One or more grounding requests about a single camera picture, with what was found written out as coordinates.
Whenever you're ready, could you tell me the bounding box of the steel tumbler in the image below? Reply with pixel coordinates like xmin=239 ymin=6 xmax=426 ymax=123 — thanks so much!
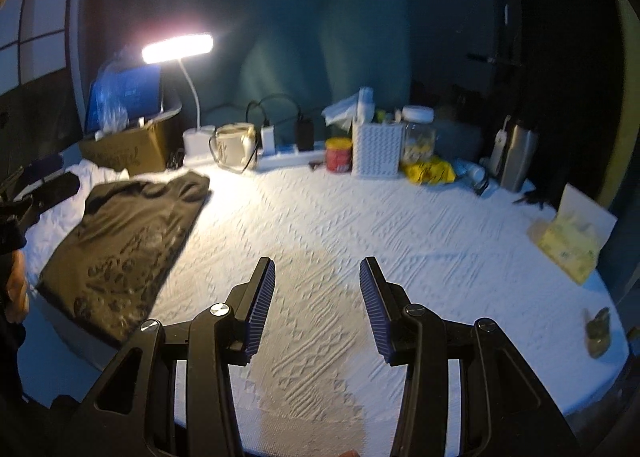
xmin=500 ymin=119 xmax=540 ymax=192

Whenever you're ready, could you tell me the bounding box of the white perforated basket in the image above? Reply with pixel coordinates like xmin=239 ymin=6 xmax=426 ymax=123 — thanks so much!
xmin=351 ymin=122 xmax=405 ymax=180

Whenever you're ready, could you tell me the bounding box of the dark brown t-shirt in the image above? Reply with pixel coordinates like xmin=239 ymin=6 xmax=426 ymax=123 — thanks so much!
xmin=36 ymin=171 xmax=212 ymax=344

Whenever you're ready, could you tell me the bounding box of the red tin can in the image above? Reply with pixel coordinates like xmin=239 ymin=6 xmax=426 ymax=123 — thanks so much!
xmin=325 ymin=138 xmax=353 ymax=174

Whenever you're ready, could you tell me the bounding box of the blue plastic-wrapped box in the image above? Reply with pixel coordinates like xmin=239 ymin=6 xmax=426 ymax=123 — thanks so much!
xmin=84 ymin=62 xmax=182 ymax=140

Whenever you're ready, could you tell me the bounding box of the cardboard box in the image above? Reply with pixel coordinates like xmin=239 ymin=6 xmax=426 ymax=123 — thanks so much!
xmin=79 ymin=117 xmax=183 ymax=176

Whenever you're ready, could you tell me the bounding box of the yellow tissue pack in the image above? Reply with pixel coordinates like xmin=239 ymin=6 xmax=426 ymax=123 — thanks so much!
xmin=529 ymin=183 xmax=618 ymax=285

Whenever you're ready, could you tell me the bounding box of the black cable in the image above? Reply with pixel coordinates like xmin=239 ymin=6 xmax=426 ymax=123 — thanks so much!
xmin=210 ymin=94 xmax=303 ymax=172

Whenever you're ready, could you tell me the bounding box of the black power adapter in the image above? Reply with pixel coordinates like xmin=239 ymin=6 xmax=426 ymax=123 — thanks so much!
xmin=296 ymin=119 xmax=315 ymax=152

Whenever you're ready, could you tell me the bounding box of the white desk lamp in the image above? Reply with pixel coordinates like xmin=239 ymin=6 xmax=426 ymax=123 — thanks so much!
xmin=141 ymin=33 xmax=217 ymax=165

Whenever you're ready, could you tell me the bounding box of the small white bottle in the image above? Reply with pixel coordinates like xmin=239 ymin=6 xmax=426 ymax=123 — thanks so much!
xmin=457 ymin=159 xmax=487 ymax=182

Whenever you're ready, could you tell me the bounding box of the yellow snack bag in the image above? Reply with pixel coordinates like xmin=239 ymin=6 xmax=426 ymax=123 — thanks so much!
xmin=402 ymin=157 xmax=457 ymax=185

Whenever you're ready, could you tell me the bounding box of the clear snack jar white lid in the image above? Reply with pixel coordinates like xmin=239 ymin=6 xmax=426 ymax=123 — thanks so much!
xmin=400 ymin=106 xmax=436 ymax=170

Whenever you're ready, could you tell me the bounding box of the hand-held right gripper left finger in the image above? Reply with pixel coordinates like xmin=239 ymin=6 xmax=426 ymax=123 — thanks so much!
xmin=65 ymin=257 xmax=277 ymax=457

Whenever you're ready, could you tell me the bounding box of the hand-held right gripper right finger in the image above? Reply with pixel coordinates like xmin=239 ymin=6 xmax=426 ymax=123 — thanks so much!
xmin=359 ymin=257 xmax=583 ymax=457

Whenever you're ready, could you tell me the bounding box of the small stone figurine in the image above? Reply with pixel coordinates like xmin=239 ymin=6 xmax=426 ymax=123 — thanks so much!
xmin=585 ymin=307 xmax=613 ymax=358

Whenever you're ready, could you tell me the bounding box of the white tumbler strap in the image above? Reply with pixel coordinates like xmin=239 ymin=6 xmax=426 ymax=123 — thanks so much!
xmin=489 ymin=116 xmax=512 ymax=172

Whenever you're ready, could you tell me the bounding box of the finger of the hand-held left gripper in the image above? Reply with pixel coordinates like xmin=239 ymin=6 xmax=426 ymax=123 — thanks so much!
xmin=27 ymin=172 xmax=82 ymax=220
xmin=20 ymin=152 xmax=66 ymax=182

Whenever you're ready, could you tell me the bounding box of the person's left hand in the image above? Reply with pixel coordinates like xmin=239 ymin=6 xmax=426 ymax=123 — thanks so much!
xmin=0 ymin=251 xmax=32 ymax=324

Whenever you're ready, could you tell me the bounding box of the white textured tablecloth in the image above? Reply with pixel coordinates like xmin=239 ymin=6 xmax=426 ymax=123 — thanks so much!
xmin=17 ymin=157 xmax=628 ymax=443

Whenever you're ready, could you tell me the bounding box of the cream cartoon mug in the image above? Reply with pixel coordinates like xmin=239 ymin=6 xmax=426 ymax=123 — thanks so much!
xmin=214 ymin=123 xmax=258 ymax=168

